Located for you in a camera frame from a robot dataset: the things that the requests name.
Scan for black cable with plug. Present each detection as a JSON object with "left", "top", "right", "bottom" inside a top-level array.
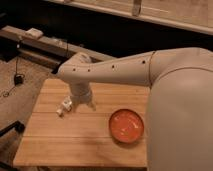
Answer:
[{"left": 0, "top": 35, "right": 25, "bottom": 98}]

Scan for long wooden beam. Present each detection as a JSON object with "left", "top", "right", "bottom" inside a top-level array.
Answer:
[{"left": 0, "top": 26, "right": 113, "bottom": 69}]

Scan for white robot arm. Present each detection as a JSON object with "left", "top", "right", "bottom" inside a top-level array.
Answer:
[{"left": 56, "top": 47, "right": 213, "bottom": 171}]

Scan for small white box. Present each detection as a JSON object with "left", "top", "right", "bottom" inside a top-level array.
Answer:
[{"left": 26, "top": 28, "right": 43, "bottom": 38}]

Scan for upper wooden shelf edge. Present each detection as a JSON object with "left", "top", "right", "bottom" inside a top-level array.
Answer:
[{"left": 50, "top": 0, "right": 213, "bottom": 36}]

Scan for small white bottle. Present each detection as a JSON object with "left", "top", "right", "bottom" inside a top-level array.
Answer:
[{"left": 56, "top": 96, "right": 72, "bottom": 117}]

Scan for orange ceramic bowl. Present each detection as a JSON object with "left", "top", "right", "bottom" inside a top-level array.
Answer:
[{"left": 109, "top": 109, "right": 144, "bottom": 144}]

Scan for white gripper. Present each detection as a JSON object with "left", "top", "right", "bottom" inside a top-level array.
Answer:
[{"left": 69, "top": 83, "right": 96, "bottom": 112}]

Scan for black bar at left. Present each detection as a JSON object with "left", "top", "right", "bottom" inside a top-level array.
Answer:
[{"left": 0, "top": 121, "right": 25, "bottom": 137}]

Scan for wooden board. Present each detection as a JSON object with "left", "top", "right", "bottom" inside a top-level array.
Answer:
[{"left": 13, "top": 79, "right": 149, "bottom": 168}]

